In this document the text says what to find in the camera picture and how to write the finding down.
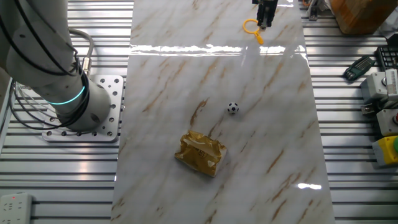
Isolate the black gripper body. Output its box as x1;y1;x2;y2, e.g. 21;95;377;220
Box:
252;0;279;10

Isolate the small metal clamp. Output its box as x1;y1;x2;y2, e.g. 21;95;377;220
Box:
306;0;325;22

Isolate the thick grey robot cable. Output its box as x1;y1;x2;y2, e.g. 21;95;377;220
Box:
68;28;95;77

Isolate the black white mini soccer ball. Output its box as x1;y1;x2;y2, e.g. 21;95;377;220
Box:
226;102;240;115

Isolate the black keyboard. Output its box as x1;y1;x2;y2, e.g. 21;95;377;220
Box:
375;45;398;71

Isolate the yellow bubble ring wand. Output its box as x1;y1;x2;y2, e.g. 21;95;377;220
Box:
242;18;264;45

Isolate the gold foil snack packet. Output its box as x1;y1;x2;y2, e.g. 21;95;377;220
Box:
174;129;228;177

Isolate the grey control box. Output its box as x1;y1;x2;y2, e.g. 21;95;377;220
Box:
359;72;389;101

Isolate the silver ribbed camera device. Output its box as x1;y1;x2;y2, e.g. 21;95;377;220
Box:
384;68;398;101

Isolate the white power strip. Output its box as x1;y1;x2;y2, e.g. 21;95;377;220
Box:
0;192;34;224

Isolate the black cable bundle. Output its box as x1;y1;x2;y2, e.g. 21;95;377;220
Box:
0;0;91;131

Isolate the small silver metal device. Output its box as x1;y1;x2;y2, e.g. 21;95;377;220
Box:
360;102;377;118

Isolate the yellow emergency stop box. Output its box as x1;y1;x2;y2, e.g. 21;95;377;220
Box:
371;135;398;169

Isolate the marble pattern table sheet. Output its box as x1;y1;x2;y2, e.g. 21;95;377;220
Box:
110;0;336;224

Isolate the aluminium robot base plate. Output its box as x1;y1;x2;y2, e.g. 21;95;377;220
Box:
42;74;125;143

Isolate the grey box with red button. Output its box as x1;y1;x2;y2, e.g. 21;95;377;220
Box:
376;108;398;137

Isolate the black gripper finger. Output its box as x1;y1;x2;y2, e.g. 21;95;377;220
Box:
264;7;274;30
256;7;266;28

